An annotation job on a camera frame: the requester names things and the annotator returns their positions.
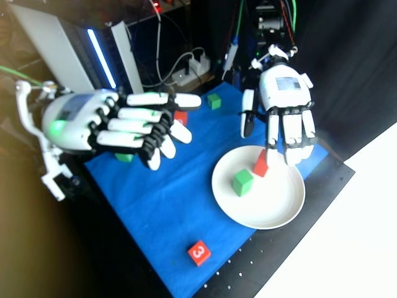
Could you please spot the white tower with blue light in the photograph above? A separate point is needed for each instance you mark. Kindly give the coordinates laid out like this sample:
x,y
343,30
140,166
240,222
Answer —
x,y
56,46

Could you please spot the red cube with white digit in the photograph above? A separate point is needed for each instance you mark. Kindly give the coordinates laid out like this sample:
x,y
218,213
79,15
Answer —
x,y
182,117

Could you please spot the red rectangular block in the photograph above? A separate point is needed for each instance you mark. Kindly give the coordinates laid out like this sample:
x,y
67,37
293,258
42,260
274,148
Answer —
x,y
260,166

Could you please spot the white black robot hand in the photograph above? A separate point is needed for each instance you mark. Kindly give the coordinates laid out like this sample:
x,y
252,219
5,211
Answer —
x,y
287,96
77,124

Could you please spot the blue cloth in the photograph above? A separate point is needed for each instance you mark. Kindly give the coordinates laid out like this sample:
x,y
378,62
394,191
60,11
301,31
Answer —
x,y
173,201

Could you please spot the green cube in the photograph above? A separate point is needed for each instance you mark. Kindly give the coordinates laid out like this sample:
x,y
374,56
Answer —
x,y
242,183
214,102

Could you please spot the white power strip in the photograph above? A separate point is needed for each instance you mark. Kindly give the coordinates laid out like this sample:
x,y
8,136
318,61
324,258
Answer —
x,y
189,76

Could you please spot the red cube with number three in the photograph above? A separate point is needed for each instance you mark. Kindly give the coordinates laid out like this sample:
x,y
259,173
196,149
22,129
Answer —
x,y
199,253

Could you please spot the white round plate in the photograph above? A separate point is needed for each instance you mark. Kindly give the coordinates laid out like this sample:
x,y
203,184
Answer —
x,y
266,205

